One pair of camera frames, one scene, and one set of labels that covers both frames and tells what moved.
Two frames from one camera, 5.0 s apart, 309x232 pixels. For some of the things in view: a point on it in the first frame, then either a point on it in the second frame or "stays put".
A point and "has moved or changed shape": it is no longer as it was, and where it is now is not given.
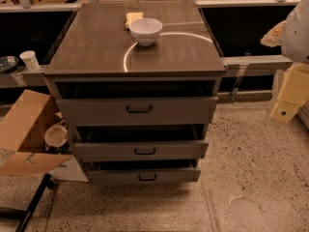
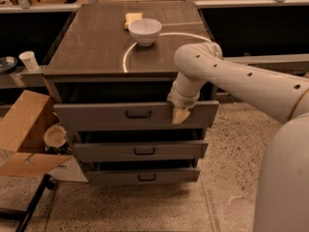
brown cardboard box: x=22 y=130 stays put
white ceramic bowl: x=146 y=30 stays put
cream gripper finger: x=275 y=36 → x=180 y=115
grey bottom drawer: x=142 y=176 stays put
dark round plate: x=8 y=63 stays put
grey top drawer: x=138 y=111 has moved or changed shape
